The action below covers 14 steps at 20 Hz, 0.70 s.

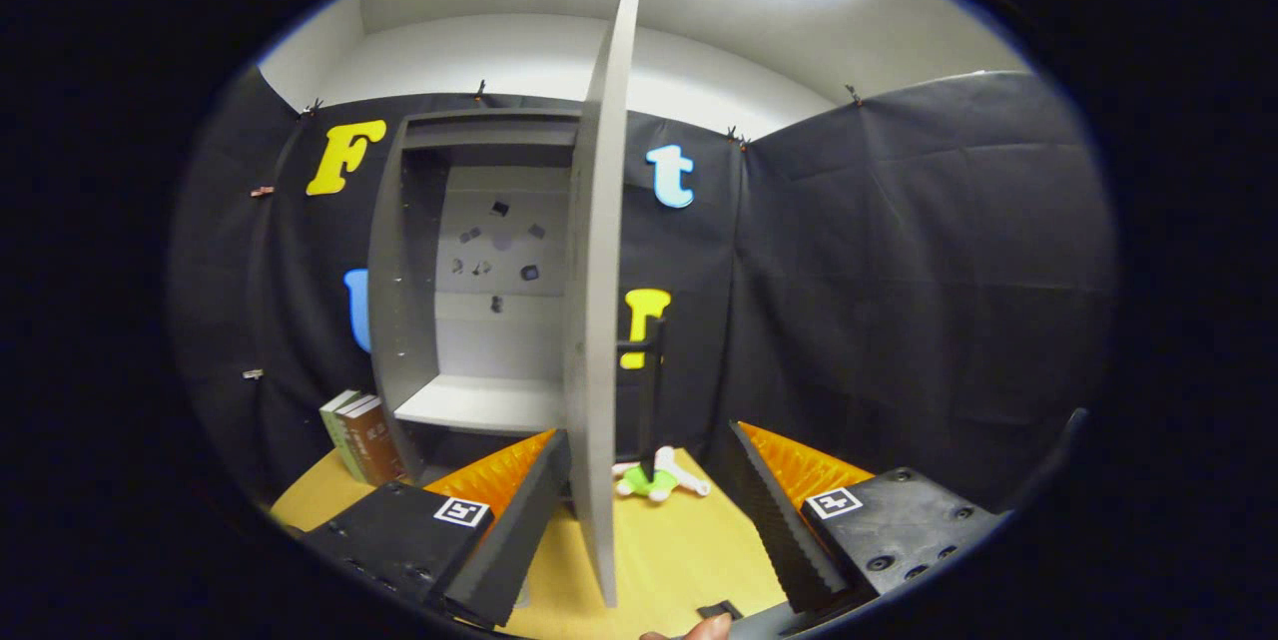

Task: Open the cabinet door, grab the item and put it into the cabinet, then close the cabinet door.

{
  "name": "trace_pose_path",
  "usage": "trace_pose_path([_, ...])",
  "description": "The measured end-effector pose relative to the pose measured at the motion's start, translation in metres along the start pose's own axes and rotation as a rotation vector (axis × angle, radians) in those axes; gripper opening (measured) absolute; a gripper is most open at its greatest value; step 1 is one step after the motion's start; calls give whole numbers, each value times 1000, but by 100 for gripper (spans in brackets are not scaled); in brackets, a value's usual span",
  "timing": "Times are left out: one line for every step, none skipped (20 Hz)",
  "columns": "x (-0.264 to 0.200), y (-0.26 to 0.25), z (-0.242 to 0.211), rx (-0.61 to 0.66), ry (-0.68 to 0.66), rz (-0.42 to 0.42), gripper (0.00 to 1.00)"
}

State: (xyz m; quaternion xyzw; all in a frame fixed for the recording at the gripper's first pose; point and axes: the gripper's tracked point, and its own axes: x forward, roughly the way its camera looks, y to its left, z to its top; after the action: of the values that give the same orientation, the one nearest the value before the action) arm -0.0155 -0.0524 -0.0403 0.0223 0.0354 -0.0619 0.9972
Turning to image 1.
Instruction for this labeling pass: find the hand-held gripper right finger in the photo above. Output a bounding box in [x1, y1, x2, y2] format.
[734, 420, 1002, 616]

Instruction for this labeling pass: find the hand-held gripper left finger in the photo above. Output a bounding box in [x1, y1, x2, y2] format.
[300, 428, 572, 628]

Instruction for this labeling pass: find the beige cabinet door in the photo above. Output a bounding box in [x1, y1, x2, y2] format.
[562, 0, 641, 609]

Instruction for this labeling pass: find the green and white plush toy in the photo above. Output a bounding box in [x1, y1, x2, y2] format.
[612, 446, 712, 503]

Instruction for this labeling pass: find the brown book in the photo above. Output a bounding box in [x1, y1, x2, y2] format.
[344, 400, 407, 486]
[332, 394, 385, 486]

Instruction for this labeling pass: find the grey cabinet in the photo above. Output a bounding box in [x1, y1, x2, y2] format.
[367, 108, 585, 486]

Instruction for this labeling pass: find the black backdrop cloth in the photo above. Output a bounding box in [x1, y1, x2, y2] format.
[170, 66, 1117, 521]

